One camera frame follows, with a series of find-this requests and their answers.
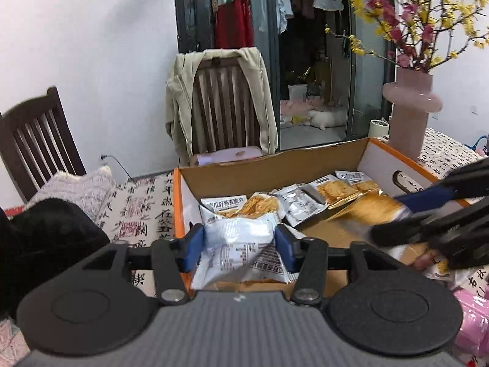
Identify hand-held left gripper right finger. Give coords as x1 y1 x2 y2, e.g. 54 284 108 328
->
274 222 400 306

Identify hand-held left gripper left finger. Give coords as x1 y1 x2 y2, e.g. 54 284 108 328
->
78 222 206 306

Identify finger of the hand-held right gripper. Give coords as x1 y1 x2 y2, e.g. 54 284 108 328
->
370 208 459 248
393 158 489 209

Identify silver chip packet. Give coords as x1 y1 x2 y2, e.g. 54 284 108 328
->
275 184 329 227
335 171 383 195
200 195 281 223
312 176 363 210
190 214 299 290

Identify small gold foil packet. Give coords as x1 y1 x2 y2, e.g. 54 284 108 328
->
329 190 411 238

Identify red cardboard box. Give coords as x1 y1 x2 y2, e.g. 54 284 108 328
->
173 137 474 295

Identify pink foil snack packet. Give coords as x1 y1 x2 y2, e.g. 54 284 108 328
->
453 288 489 358

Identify mauve collared vase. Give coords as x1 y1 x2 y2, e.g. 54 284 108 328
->
382 67 444 161

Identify white small bin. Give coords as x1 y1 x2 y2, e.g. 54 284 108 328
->
370 119 390 138

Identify pink seat cushion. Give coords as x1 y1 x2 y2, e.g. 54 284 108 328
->
197 146 264 167

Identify white fluffy toy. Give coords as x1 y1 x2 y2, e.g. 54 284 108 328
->
307 109 346 131

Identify grey patterned folded cloth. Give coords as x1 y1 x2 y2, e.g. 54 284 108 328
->
25 166 117 234

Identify wooden slatted chair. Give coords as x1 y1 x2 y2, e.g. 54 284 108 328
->
191 59 264 154

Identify chair with beige jacket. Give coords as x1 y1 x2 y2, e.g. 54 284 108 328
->
165 47 279 166

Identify black cloth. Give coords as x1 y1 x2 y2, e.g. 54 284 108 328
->
0 198 111 320

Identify yellow and pink blossom branches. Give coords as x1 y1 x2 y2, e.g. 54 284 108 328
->
325 0 489 75

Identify dark wooden chair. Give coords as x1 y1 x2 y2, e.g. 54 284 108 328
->
0 86 86 203

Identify red blue hanging garment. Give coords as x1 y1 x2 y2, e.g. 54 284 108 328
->
210 0 256 50

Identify black power cable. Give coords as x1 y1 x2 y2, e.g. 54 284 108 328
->
100 155 136 184

